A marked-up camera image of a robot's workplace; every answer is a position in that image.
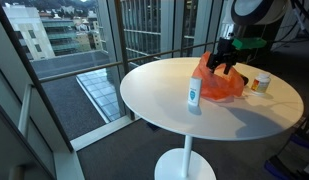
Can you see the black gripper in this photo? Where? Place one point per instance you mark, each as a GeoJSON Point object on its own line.
{"type": "Point", "coordinates": [226, 50]}

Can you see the orange plastic bag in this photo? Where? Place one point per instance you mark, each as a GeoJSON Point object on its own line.
{"type": "Point", "coordinates": [217, 85]}

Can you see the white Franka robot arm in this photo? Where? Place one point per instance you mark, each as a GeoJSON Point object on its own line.
{"type": "Point", "coordinates": [257, 10]}

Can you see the small black object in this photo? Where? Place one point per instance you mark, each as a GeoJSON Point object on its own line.
{"type": "Point", "coordinates": [245, 80]}

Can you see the white tube with blue logo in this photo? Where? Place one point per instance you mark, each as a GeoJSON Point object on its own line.
{"type": "Point", "coordinates": [195, 91]}

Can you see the white pill bottle orange label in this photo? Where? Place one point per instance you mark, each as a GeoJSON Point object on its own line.
{"type": "Point", "coordinates": [260, 83]}

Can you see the dark vertical window mullion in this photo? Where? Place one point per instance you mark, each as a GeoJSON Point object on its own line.
{"type": "Point", "coordinates": [123, 50]}

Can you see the round white table base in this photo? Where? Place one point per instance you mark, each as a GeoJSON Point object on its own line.
{"type": "Point", "coordinates": [169, 166]}

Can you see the black and blue cart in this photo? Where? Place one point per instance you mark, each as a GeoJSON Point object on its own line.
{"type": "Point", "coordinates": [290, 156]}

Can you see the glass skylight roof outside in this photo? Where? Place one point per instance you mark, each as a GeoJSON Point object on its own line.
{"type": "Point", "coordinates": [100, 93]}

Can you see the dark horizontal window railing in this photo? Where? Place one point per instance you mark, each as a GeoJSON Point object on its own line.
{"type": "Point", "coordinates": [94, 69]}

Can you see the dark slanted window beam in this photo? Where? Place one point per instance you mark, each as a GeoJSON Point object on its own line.
{"type": "Point", "coordinates": [30, 76]}

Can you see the white building outside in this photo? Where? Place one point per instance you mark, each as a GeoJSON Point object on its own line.
{"type": "Point", "coordinates": [29, 33]}

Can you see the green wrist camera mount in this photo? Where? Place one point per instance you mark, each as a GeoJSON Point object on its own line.
{"type": "Point", "coordinates": [249, 43]}

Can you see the white table pedestal pole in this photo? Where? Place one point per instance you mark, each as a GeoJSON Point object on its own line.
{"type": "Point", "coordinates": [187, 155]}

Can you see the white slanted post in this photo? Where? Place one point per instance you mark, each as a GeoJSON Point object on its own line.
{"type": "Point", "coordinates": [25, 110]}

